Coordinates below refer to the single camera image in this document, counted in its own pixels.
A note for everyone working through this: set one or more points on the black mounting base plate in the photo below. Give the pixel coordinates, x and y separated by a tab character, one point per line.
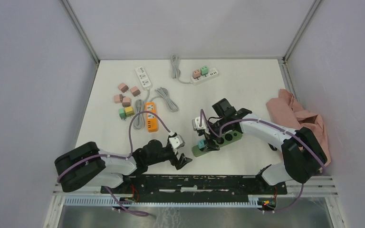
162	188

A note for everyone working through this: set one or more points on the yellow USB adapter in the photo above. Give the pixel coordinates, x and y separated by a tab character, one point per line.
129	111

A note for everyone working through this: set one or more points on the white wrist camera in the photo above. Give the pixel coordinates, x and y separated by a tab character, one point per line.
176	141
200	124

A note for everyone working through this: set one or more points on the mint adapter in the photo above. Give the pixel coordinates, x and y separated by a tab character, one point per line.
121	113

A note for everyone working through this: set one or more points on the orange power strip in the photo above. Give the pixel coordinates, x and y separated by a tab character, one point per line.
151	119

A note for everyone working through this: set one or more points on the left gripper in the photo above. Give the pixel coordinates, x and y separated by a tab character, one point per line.
180	163

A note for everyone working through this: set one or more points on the pink cloth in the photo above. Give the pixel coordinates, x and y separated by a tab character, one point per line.
286	111

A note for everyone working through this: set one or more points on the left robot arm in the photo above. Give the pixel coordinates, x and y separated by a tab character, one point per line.
87	166

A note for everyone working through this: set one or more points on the teal USB adapter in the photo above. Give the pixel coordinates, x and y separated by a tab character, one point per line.
201	144

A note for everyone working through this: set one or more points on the green adapter on far strip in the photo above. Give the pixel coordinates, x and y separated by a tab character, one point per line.
204	70

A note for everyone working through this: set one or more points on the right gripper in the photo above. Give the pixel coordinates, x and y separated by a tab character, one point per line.
209	145

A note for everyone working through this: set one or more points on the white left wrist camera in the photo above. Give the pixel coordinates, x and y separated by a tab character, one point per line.
176	141

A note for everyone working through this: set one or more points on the white power strip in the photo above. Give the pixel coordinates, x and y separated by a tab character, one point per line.
143	78
213	73

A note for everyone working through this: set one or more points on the green power strip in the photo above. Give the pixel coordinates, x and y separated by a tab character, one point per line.
230	138

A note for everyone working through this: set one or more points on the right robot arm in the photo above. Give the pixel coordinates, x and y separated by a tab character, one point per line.
303	156

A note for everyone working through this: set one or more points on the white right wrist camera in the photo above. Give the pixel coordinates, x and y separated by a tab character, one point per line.
200	124

